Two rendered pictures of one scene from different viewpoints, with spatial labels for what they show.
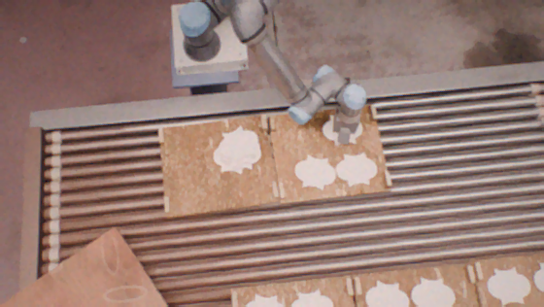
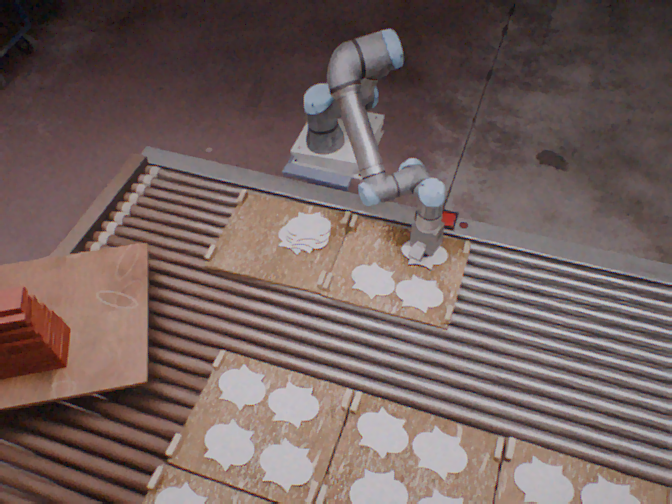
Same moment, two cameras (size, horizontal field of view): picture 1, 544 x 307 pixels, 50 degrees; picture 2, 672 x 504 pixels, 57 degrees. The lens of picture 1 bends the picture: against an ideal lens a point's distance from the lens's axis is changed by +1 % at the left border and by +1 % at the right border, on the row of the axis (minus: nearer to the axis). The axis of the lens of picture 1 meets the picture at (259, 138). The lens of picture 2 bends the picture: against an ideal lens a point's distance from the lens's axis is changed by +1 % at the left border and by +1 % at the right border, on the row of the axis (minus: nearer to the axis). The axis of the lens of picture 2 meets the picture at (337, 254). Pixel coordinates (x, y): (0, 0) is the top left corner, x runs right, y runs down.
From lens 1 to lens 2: 0.89 m
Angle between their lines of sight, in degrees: 22
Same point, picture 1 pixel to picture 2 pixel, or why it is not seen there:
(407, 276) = (420, 419)
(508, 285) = (543, 482)
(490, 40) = not seen: outside the picture
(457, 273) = (483, 442)
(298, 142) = (371, 248)
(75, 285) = (79, 274)
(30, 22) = (222, 139)
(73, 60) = not seen: hidden behind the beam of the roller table
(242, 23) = (334, 70)
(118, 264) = (127, 273)
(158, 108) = (256, 178)
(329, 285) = (327, 390)
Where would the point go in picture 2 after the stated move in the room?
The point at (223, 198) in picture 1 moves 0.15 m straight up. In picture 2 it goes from (267, 269) to (261, 240)
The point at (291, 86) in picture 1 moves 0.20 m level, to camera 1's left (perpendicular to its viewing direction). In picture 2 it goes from (366, 156) to (307, 137)
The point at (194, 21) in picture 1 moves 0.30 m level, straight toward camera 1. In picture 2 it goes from (316, 98) to (290, 154)
